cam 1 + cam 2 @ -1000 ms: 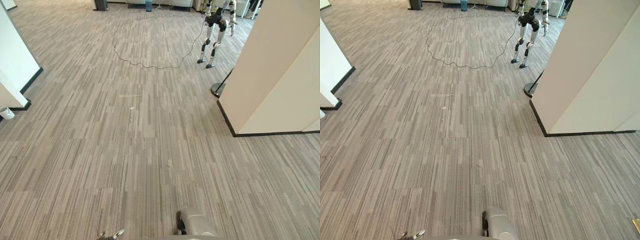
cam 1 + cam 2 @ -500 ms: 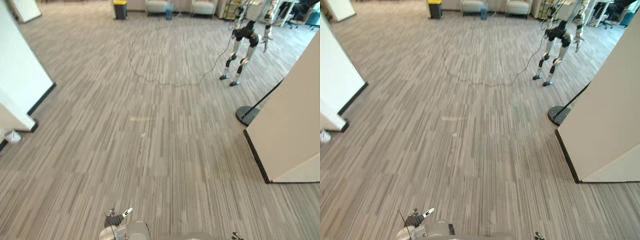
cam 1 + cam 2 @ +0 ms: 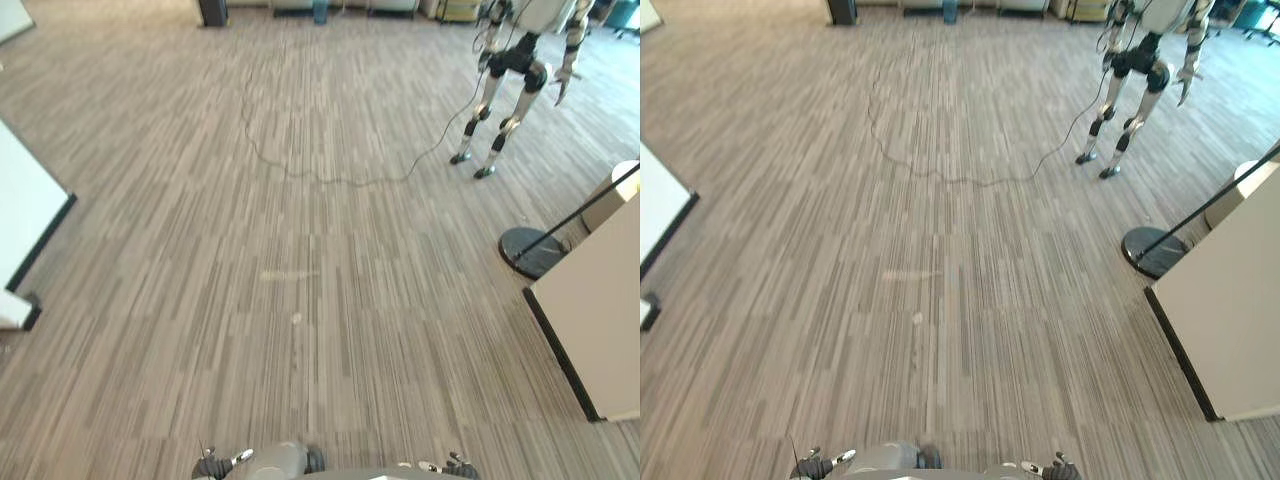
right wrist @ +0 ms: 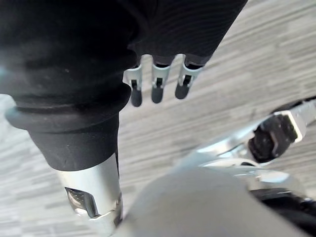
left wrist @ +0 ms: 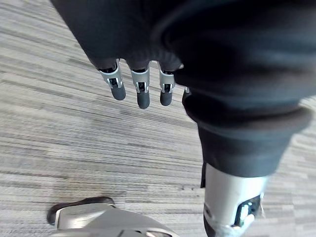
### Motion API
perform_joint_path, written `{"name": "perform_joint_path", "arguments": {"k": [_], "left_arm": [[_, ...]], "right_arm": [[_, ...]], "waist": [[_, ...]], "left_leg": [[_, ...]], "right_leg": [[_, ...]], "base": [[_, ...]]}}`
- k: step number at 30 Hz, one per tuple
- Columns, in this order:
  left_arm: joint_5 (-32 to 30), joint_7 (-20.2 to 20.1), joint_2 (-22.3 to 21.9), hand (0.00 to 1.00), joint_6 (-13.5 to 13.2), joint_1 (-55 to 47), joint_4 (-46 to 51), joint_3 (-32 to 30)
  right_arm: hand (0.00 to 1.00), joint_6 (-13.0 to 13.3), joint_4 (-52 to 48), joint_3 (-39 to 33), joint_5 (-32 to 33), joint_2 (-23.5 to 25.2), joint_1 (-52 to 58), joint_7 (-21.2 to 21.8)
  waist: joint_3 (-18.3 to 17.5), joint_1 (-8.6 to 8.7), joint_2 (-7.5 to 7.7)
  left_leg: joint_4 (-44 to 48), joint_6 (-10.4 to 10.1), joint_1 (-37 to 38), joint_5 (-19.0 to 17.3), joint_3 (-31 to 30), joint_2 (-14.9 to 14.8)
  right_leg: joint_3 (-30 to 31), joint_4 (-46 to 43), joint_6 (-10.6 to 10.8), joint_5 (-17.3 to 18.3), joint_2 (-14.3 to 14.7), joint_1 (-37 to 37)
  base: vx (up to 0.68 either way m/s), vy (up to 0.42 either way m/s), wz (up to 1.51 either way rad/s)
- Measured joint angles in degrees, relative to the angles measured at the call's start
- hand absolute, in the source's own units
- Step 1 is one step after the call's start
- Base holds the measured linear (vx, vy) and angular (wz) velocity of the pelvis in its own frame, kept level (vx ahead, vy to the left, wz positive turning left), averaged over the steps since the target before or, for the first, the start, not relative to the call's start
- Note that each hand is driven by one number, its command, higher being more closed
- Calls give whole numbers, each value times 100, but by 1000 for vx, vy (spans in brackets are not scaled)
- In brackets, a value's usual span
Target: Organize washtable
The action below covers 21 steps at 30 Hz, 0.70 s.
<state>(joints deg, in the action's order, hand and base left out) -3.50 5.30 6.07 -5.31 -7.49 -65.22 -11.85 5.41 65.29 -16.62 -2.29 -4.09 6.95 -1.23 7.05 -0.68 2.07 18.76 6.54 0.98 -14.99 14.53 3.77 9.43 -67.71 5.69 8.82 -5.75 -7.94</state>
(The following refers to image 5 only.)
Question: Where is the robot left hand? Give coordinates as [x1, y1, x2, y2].
[50, 0, 316, 237]

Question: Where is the robot left dark foot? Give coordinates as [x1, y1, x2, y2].
[46, 196, 117, 226]

